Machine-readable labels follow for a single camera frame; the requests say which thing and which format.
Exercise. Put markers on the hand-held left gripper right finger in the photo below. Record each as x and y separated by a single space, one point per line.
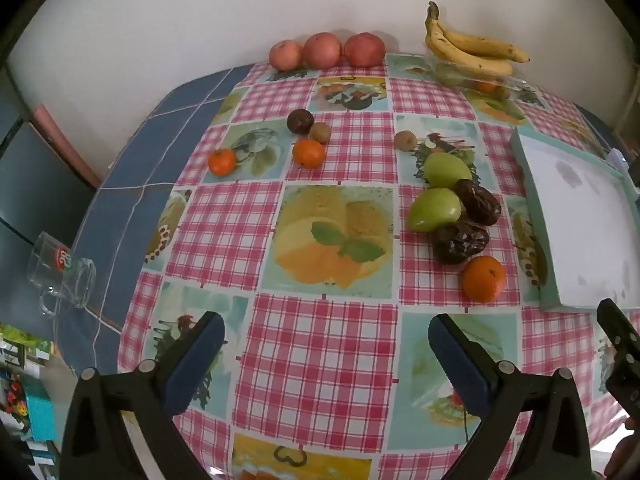
452 355

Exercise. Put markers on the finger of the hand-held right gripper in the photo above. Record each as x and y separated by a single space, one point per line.
622 327

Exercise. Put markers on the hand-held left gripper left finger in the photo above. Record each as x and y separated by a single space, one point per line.
202 355

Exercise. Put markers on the tangerine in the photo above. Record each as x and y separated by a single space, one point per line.
308 153
221 161
487 86
483 278

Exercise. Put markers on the dark brown date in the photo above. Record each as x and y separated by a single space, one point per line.
479 202
460 244

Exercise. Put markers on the white tray with teal rim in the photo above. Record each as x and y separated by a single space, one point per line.
585 220

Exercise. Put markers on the green fruit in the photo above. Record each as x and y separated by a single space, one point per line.
446 169
434 209

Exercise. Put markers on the small olive brown fruit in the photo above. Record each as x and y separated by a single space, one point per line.
320 133

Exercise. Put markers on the dark purple passion fruit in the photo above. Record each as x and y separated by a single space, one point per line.
300 121

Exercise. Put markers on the person's right hand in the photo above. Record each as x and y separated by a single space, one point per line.
617 462

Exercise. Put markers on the checkered fruit print tablecloth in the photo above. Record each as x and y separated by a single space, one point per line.
325 360

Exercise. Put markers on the clear glass mug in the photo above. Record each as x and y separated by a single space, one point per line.
62 270

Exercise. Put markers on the small white blue object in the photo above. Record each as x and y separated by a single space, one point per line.
616 156

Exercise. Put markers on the turquoise storage box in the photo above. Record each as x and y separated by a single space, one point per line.
40 410

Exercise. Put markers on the clear plastic container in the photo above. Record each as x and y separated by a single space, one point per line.
515 85

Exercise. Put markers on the spotted yellow banana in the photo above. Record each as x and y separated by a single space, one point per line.
465 61
480 45

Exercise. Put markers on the small red apple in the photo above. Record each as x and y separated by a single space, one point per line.
286 55

